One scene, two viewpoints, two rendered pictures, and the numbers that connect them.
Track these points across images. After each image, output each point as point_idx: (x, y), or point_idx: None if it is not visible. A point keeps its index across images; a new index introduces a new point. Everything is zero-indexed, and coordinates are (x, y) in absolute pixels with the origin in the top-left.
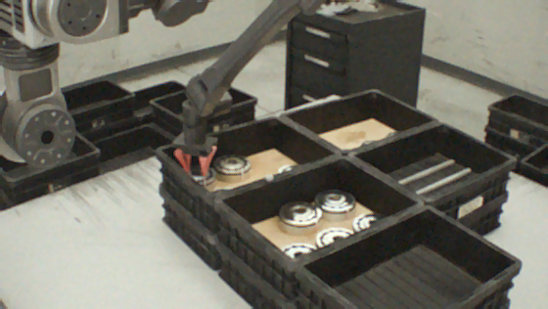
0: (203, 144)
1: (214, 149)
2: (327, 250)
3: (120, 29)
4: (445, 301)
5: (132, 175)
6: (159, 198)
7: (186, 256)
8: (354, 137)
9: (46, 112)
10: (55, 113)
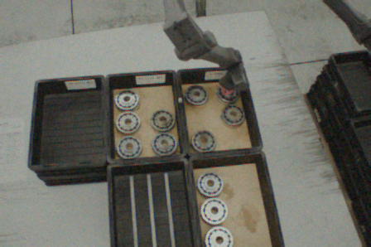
0: (225, 79)
1: (227, 91)
2: (103, 91)
3: None
4: (60, 146)
5: (291, 98)
6: (260, 102)
7: None
8: (248, 219)
9: None
10: None
